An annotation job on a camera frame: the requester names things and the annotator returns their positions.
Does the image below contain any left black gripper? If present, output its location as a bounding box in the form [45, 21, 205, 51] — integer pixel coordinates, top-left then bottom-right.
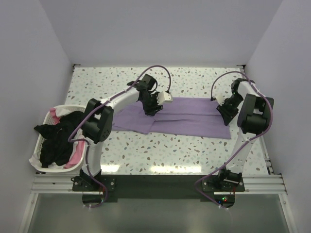
[140, 92, 163, 116]

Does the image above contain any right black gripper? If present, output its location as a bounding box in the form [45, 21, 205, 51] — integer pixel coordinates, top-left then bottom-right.
[217, 93, 243, 126]

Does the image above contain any purple t shirt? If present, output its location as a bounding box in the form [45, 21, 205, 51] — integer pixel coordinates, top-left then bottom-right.
[112, 98, 231, 139]

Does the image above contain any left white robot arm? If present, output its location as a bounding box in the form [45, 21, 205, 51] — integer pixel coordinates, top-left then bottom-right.
[77, 74, 173, 190]

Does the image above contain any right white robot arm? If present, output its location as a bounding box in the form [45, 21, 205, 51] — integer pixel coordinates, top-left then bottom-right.
[214, 78, 274, 191]

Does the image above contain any white laundry basket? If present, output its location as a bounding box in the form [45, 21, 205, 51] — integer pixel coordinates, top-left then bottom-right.
[29, 104, 89, 174]

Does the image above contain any pink garment in basket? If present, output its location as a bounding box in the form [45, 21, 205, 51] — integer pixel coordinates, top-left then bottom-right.
[49, 107, 85, 169]

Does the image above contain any black garment in basket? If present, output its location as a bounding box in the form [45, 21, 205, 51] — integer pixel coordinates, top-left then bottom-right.
[30, 111, 84, 169]

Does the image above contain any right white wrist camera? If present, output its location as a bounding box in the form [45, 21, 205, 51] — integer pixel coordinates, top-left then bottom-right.
[211, 95, 226, 105]

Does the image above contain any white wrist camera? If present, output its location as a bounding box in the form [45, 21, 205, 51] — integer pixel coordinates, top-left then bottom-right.
[157, 91, 173, 105]
[211, 95, 226, 105]

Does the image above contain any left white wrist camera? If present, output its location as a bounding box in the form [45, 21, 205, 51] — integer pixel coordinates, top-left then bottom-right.
[157, 91, 173, 105]

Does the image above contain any aluminium rail frame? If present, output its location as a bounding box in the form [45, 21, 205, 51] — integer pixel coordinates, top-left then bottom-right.
[19, 121, 289, 233]

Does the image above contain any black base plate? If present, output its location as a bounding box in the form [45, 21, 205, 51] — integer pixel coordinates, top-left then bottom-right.
[71, 172, 245, 206]

